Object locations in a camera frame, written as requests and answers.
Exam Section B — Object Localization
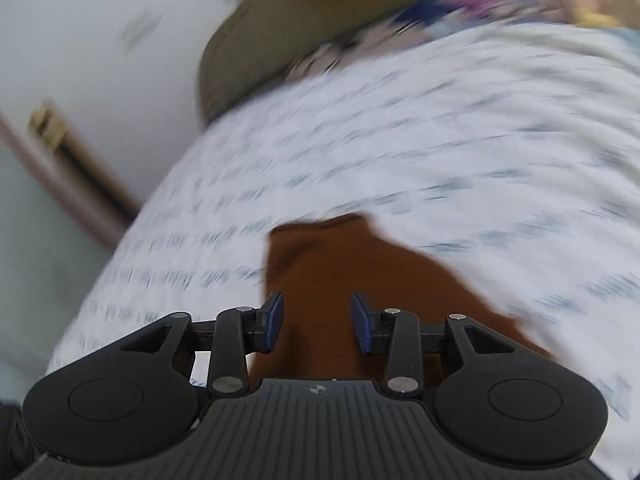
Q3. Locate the reddish door frame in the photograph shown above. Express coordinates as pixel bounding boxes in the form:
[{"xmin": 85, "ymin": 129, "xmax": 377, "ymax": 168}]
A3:
[{"xmin": 0, "ymin": 110, "xmax": 122, "ymax": 252}]

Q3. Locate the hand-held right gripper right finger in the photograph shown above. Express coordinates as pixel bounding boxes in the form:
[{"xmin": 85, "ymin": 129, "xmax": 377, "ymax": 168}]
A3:
[{"xmin": 349, "ymin": 291, "xmax": 517, "ymax": 399}]

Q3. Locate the navy blue cloth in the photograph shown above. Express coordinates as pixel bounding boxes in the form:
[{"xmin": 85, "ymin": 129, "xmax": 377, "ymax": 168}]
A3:
[{"xmin": 394, "ymin": 0, "xmax": 467, "ymax": 29}]

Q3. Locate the dark patterned cloth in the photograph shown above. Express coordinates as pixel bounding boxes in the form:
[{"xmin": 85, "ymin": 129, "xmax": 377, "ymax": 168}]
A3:
[{"xmin": 0, "ymin": 402, "xmax": 32, "ymax": 480}]

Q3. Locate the white script-printed blanket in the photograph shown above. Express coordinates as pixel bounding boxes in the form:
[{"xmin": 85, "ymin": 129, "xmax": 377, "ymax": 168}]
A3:
[{"xmin": 45, "ymin": 22, "xmax": 640, "ymax": 480}]

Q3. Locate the gold standing air conditioner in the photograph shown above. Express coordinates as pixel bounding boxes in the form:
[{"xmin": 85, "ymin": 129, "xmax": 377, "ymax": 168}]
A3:
[{"xmin": 27, "ymin": 101, "xmax": 142, "ymax": 222}]

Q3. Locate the purple cloth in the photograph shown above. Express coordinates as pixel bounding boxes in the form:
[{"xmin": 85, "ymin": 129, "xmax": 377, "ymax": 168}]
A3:
[{"xmin": 449, "ymin": 0, "xmax": 517, "ymax": 17}]

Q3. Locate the frosted glass door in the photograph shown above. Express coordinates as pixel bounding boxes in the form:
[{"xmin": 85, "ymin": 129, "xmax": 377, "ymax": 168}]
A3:
[{"xmin": 0, "ymin": 144, "xmax": 117, "ymax": 402}]

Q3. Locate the white wall switch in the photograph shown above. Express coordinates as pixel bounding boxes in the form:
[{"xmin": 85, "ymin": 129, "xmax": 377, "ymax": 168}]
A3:
[{"xmin": 121, "ymin": 9, "xmax": 165, "ymax": 52}]

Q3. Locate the olive striped headboard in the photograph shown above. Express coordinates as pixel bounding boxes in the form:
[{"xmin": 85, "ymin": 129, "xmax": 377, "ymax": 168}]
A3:
[{"xmin": 197, "ymin": 0, "xmax": 543, "ymax": 125}]

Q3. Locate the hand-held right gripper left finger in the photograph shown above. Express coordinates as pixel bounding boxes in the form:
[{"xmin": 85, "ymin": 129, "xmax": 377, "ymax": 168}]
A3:
[{"xmin": 120, "ymin": 291, "xmax": 285, "ymax": 399}]

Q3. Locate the brown knit sweater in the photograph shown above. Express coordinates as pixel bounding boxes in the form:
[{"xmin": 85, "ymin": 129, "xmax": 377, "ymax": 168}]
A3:
[{"xmin": 249, "ymin": 212, "xmax": 557, "ymax": 392}]

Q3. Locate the yellow cloth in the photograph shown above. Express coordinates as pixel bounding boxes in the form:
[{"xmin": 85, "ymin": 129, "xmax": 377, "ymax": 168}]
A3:
[{"xmin": 574, "ymin": 9, "xmax": 619, "ymax": 29}]

